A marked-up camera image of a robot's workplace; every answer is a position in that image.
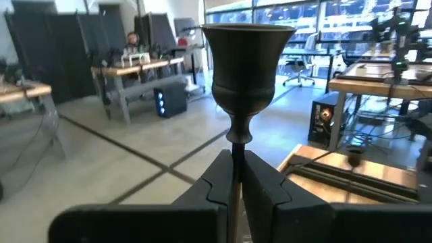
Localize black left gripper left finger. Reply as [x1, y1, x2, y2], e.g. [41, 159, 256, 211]
[48, 149, 234, 243]

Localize black partition panels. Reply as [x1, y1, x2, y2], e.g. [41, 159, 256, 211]
[5, 9, 128, 104]

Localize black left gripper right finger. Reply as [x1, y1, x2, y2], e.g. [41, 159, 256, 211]
[242, 150, 432, 243]

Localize person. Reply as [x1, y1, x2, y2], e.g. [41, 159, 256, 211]
[123, 31, 144, 57]

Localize black computer tower blue lights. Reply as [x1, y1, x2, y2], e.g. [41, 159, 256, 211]
[153, 84, 188, 119]

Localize black tall metal candlestick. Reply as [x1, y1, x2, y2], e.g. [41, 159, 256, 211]
[344, 146, 366, 203]
[201, 23, 297, 185]

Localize grey office chair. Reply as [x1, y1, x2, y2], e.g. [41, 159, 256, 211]
[282, 32, 320, 88]

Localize white desktop rack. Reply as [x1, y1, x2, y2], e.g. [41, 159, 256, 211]
[120, 52, 152, 68]

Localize wooden desk with grey legs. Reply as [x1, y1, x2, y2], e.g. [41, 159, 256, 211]
[90, 56, 207, 126]
[327, 60, 432, 152]
[0, 82, 68, 159]

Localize black computer tower orange fan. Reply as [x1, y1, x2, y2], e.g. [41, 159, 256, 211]
[307, 91, 342, 148]

